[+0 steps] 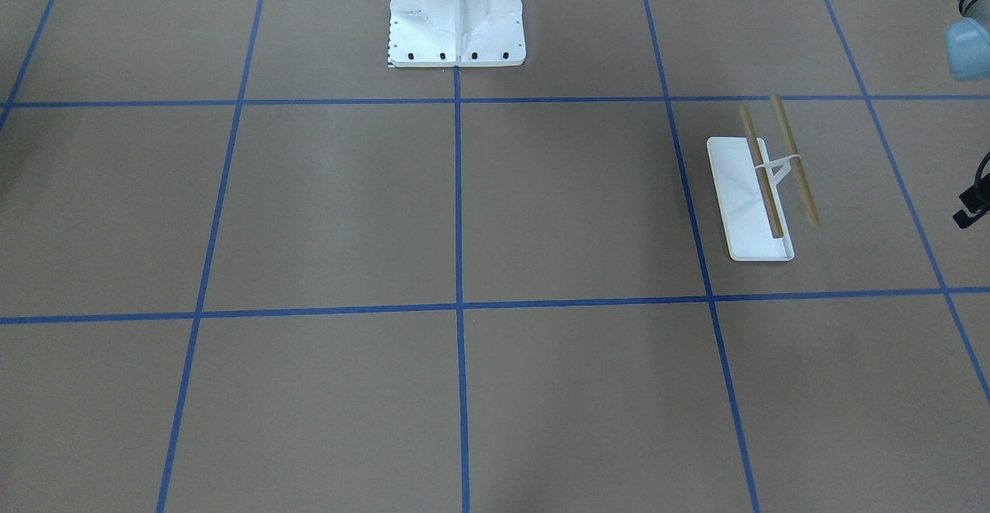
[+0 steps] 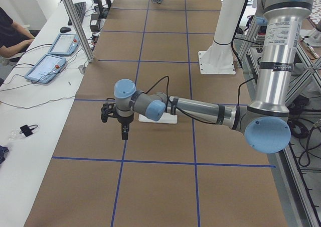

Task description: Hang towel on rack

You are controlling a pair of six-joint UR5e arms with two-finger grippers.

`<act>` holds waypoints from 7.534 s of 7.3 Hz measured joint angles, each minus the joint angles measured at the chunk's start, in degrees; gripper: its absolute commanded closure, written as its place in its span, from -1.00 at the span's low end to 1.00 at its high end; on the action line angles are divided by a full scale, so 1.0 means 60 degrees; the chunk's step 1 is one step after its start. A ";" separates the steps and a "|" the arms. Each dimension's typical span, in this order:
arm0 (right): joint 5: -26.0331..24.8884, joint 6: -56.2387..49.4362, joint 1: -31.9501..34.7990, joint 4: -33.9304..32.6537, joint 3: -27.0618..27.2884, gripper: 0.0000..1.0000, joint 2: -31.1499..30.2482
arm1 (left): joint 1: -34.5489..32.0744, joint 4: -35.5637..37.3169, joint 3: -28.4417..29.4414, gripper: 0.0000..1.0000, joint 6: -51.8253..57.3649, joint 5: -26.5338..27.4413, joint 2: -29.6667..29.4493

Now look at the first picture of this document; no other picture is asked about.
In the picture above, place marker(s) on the wooden rack bar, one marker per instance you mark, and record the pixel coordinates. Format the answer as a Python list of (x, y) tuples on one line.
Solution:
[(762, 176), (800, 175)]

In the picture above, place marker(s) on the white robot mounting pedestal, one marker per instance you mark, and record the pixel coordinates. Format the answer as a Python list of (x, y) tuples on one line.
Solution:
[(456, 33)]

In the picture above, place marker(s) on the white rack bracket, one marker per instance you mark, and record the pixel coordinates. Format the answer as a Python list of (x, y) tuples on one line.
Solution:
[(775, 171)]

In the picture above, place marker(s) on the white towel rack base tray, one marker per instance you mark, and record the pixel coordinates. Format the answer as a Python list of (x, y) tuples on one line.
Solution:
[(744, 223)]

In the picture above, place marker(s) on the outer wooden rack bar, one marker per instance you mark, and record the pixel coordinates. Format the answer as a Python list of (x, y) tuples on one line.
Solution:
[(800, 175)]

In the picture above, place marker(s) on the inner wooden rack bar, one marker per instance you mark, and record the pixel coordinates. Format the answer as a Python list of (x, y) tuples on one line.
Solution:
[(762, 176)]

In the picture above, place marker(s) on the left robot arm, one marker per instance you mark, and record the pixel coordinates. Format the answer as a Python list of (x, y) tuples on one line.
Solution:
[(967, 41)]

